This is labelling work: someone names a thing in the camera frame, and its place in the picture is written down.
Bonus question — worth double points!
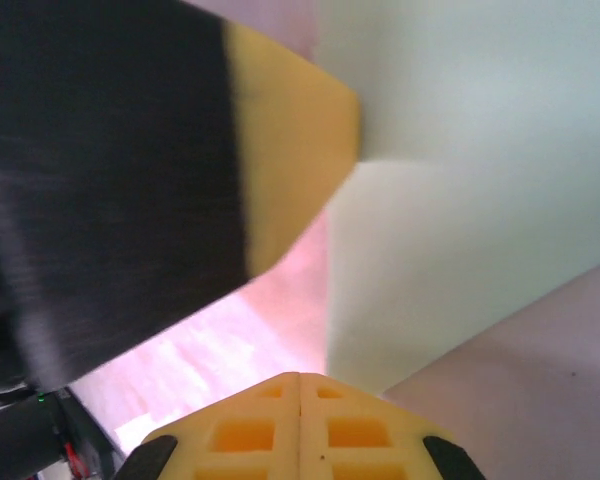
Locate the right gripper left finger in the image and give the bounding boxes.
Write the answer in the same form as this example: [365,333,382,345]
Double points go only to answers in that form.
[124,372,301,480]

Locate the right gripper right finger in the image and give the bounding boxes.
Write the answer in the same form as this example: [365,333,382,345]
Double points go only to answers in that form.
[298,372,484,480]

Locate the light green paper sheet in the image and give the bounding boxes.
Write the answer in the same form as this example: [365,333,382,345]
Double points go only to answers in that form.
[314,0,600,394]

